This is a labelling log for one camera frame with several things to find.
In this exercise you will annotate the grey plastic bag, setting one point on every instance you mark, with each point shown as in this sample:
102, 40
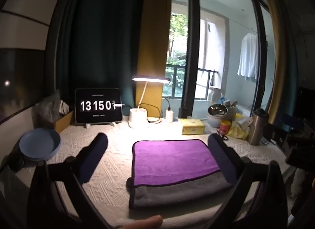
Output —
48, 108

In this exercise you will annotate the blue plastic bowl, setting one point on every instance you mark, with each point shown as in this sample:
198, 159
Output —
39, 146

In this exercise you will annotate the white pot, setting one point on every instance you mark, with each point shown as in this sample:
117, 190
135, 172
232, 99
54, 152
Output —
213, 120

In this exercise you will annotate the person's left hand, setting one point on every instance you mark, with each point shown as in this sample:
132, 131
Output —
145, 222

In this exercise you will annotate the black window frame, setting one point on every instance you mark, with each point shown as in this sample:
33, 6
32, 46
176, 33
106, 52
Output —
193, 46

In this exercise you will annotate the purple and grey towel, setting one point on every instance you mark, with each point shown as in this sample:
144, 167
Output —
172, 162

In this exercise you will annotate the steel bowl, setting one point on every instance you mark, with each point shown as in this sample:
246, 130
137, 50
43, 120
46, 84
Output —
217, 109

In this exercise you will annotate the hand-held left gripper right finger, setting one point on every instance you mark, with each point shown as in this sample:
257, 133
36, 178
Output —
222, 160

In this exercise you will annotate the white textured tablecloth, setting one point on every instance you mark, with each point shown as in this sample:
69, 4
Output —
110, 182

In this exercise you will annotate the yellow curtain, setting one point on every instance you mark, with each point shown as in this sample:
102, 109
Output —
153, 27
276, 54

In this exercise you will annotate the white power adapter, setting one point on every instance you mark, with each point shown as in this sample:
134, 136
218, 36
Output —
169, 115

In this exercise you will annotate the black scissors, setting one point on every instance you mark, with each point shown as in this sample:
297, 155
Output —
222, 136

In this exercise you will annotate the yellow cardboard box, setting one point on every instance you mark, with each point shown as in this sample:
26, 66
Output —
64, 122

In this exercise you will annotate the yellow plastic bag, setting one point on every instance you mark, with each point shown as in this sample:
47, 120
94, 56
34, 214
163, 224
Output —
238, 131

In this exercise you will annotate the steel thermos bottle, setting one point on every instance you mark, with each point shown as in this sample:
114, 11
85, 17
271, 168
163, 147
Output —
257, 126

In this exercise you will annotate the white desk lamp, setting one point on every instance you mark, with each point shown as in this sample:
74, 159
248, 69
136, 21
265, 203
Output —
138, 118

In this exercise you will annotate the tablet showing clock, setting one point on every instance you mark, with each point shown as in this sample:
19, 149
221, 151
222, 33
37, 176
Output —
99, 105

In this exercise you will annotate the black balcony railing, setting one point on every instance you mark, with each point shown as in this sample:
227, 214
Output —
189, 76

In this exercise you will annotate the hanging white shirt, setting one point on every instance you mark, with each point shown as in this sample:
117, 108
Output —
248, 56

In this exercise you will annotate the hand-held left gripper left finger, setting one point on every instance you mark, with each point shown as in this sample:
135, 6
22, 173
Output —
93, 161

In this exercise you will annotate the dark green curtain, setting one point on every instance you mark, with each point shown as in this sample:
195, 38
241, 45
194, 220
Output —
98, 34

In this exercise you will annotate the white tablet stand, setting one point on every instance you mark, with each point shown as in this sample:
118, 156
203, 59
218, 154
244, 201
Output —
88, 125

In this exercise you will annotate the yellow tissue box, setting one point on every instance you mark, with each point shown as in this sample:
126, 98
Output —
193, 126

